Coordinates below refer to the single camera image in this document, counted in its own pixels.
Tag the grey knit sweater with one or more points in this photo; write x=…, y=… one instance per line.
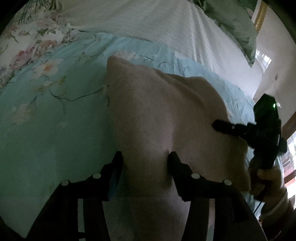
x=154, y=113

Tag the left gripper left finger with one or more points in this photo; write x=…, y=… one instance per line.
x=103, y=184

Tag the white floral pillow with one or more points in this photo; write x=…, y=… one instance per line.
x=36, y=29

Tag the green pillow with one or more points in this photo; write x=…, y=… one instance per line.
x=234, y=18

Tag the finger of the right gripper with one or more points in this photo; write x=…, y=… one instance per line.
x=230, y=129

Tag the white striped quilt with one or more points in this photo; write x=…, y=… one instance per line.
x=178, y=24

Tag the person right hand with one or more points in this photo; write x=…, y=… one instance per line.
x=268, y=186

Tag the teal floral bed sheet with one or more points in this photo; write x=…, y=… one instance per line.
x=53, y=115

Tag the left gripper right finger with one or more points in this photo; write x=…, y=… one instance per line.
x=190, y=186

